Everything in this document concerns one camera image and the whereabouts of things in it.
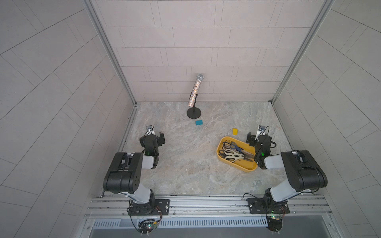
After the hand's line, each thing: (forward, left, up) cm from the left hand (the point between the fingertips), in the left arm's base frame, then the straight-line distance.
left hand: (155, 131), depth 94 cm
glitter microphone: (+19, -25, +17) cm, 36 cm away
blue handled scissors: (-10, -49, 0) cm, 50 cm away
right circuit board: (-47, -64, -6) cm, 80 cm away
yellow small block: (+3, -52, -3) cm, 53 cm away
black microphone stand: (+19, -25, -3) cm, 31 cm away
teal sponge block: (+11, -28, -5) cm, 31 cm away
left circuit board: (-48, -5, -3) cm, 48 cm away
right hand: (0, -65, +1) cm, 65 cm away
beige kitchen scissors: (-16, -48, -1) cm, 50 cm away
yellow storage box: (-20, -53, -4) cm, 57 cm away
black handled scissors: (-14, -42, -3) cm, 45 cm away
